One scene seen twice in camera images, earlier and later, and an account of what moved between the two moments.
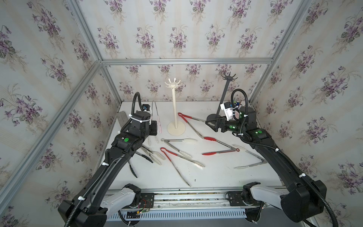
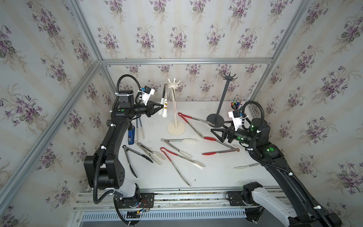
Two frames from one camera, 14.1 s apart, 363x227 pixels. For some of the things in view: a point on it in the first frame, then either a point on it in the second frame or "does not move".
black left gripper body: x=152 y=128 -> x=139 y=109
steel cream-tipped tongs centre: x=188 y=140 does not move
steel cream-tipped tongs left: x=154 y=154 does not move
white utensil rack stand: x=176 y=128 does not move
